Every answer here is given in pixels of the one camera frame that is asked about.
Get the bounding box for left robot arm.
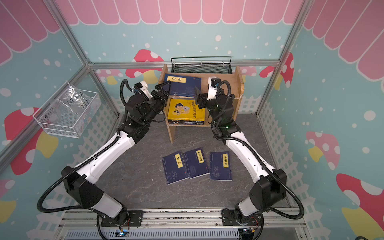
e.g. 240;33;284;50
37;79;172;226

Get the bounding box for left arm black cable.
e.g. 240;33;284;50
36;78;136;214

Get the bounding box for white wire mesh basket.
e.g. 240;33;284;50
33;82;102;139

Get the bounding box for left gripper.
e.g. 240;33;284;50
142;80;173;125

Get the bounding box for yellow cartoon book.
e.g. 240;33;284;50
168;99;205;122

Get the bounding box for dark blue yin-yang book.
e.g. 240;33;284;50
162;151;189;185

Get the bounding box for wooden two-tier bookshelf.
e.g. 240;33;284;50
158;64;245;145

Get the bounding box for black deer antler book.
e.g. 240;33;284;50
168;120;205;126

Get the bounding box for black wire mesh basket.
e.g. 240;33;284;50
171;56;233;74

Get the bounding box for clear plastic bag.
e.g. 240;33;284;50
57;85;92;123

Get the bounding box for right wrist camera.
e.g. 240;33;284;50
207;77;222;101

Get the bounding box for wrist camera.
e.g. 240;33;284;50
207;77;222;101
133;81;152;101

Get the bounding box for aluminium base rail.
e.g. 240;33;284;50
53;208;312;240

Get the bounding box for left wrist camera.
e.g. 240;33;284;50
133;81;152;101

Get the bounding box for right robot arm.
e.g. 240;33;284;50
195;87;305;225

